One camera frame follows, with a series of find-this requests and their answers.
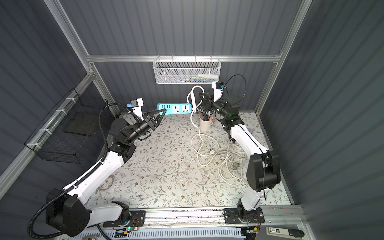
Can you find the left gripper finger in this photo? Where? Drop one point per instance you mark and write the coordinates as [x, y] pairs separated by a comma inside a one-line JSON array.
[[154, 112], [158, 119]]

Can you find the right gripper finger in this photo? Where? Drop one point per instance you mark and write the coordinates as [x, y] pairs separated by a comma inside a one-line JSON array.
[[206, 101], [206, 96]]

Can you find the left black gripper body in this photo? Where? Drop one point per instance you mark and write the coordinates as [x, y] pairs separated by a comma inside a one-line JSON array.
[[148, 122]]

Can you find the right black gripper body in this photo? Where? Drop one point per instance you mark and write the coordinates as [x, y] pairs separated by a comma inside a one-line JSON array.
[[211, 102]]

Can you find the teal power strip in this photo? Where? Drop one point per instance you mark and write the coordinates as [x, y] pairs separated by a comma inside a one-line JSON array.
[[175, 109]]

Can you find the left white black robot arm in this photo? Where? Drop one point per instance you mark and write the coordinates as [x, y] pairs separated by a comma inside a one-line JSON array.
[[66, 209]]

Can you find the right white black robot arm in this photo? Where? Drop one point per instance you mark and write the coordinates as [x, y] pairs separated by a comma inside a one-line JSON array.
[[263, 171]]

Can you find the bundle of pens and pencils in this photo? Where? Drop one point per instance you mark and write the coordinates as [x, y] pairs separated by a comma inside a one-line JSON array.
[[205, 111]]

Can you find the markers in white basket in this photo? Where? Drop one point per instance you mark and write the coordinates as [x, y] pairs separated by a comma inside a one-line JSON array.
[[201, 78]]

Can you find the floral table mat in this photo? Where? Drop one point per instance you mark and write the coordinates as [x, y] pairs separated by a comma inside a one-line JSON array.
[[178, 167]]

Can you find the tape roll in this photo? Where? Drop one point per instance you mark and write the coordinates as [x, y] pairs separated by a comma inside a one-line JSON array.
[[107, 184]]

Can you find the white label device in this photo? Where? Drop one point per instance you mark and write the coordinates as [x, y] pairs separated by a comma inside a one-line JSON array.
[[292, 234]]

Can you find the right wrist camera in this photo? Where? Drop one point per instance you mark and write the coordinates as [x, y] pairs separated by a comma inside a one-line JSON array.
[[218, 90]]

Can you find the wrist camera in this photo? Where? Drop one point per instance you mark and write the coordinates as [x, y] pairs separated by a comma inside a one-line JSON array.
[[135, 107], [218, 90]]

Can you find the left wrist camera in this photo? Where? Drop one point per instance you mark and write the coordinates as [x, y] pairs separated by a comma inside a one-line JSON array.
[[135, 107]]

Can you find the white wire mesh basket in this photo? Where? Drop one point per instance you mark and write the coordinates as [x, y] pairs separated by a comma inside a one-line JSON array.
[[169, 72]]

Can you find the black wire basket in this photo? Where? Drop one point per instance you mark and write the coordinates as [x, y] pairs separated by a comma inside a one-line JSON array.
[[72, 135]]

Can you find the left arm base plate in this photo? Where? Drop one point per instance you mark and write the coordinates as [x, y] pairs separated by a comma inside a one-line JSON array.
[[136, 219]]

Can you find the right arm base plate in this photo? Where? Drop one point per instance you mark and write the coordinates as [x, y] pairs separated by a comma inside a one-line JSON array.
[[236, 216]]

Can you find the white slotted cable duct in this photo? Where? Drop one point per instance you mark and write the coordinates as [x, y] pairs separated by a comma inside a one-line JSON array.
[[215, 233]]

